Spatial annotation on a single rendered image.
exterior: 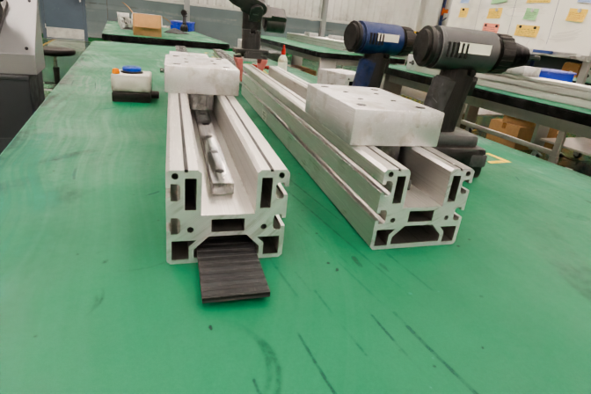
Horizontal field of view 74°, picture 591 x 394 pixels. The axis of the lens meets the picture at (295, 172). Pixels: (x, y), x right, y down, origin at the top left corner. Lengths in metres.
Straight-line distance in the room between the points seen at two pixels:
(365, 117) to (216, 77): 0.28
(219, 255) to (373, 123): 0.21
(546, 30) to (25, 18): 3.35
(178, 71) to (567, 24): 3.27
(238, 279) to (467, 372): 0.17
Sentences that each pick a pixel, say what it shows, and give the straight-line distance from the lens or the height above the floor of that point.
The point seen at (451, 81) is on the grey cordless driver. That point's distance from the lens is 0.64.
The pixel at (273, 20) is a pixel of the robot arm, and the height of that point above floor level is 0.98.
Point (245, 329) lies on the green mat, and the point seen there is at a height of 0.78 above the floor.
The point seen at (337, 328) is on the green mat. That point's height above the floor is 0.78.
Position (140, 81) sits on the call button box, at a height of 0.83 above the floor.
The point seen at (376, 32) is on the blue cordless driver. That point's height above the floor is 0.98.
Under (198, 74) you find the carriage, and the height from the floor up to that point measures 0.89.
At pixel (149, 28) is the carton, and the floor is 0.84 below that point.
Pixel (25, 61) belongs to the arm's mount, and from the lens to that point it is 1.30.
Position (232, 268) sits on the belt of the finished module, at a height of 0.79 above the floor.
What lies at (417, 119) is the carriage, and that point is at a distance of 0.45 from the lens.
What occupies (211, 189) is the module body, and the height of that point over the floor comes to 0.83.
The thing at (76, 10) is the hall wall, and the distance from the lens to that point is 12.15.
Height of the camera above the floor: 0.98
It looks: 20 degrees down
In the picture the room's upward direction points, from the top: 6 degrees clockwise
